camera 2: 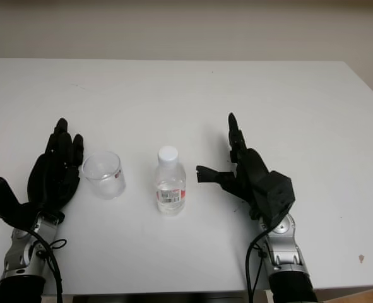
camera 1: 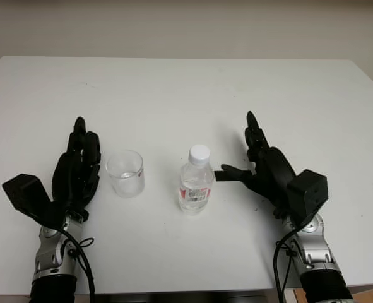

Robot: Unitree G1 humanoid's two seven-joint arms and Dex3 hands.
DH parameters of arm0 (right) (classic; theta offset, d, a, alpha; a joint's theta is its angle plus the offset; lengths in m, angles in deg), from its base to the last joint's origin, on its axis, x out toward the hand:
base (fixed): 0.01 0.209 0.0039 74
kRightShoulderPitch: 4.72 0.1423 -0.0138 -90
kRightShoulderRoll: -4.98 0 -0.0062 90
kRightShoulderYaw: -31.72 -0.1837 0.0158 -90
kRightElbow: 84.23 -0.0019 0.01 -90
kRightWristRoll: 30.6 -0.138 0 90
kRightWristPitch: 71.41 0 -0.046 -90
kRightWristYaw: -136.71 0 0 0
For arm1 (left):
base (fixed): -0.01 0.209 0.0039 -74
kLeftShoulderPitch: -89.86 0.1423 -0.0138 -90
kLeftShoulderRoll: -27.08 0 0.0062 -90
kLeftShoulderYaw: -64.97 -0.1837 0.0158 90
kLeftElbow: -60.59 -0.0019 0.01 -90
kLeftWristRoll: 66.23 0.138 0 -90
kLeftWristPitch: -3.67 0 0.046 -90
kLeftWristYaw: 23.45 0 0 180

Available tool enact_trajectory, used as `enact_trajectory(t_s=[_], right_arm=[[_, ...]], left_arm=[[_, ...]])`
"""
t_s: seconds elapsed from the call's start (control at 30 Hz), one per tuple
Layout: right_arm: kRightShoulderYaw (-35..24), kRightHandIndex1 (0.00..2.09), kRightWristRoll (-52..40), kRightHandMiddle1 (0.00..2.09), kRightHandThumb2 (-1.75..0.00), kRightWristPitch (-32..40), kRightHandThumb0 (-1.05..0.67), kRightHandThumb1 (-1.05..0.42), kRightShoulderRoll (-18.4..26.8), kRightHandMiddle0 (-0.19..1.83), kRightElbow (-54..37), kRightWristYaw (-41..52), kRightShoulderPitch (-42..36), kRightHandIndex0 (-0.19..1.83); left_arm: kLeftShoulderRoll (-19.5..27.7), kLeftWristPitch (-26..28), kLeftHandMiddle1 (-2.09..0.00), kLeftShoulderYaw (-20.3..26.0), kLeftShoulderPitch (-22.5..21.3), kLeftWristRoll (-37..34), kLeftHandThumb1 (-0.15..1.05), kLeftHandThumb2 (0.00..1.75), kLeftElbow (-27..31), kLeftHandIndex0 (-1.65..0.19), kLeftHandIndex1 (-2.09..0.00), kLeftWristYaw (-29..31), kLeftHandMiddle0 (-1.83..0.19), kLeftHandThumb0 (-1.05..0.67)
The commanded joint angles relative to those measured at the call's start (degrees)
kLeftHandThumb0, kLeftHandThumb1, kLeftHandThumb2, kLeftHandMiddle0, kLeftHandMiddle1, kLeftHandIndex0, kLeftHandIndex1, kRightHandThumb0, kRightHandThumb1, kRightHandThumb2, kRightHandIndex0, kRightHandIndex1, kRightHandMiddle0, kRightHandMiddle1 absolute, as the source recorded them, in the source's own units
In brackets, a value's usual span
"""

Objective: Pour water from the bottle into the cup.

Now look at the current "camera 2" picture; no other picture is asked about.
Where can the black robot torso edge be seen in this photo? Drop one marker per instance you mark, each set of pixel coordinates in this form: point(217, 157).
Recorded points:
point(157, 300)

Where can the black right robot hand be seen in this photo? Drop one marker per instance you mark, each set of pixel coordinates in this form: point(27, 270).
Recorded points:
point(252, 170)

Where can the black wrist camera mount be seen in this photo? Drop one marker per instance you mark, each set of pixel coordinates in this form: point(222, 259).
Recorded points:
point(3, 199)
point(279, 194)

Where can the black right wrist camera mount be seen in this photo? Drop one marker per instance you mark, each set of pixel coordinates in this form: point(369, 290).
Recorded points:
point(279, 194)

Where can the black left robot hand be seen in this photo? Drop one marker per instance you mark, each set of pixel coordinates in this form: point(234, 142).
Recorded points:
point(52, 176)

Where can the clear plastic water bottle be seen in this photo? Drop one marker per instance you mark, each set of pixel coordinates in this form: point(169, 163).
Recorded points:
point(170, 189)

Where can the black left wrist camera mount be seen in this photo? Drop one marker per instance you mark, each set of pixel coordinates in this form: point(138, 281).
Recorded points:
point(3, 199)

